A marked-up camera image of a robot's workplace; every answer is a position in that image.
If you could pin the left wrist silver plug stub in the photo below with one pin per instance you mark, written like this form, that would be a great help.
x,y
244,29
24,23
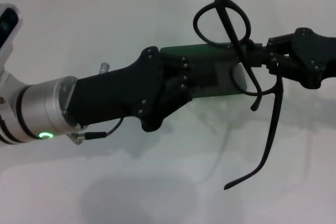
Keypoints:
x,y
104,67

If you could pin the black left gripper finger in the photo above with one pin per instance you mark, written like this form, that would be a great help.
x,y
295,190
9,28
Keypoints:
x,y
202,82
202,67

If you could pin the black glasses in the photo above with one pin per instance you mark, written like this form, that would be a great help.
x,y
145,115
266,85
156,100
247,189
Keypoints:
x,y
275,119

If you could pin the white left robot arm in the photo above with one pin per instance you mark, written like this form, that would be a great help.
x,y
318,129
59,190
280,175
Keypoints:
x,y
39,108

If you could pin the green glasses case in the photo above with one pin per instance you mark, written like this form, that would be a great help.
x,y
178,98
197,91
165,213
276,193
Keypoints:
x,y
236,79

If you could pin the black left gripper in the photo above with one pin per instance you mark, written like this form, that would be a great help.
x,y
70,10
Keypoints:
x,y
110,95

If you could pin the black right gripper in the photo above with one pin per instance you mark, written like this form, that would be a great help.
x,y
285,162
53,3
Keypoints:
x,y
312,51

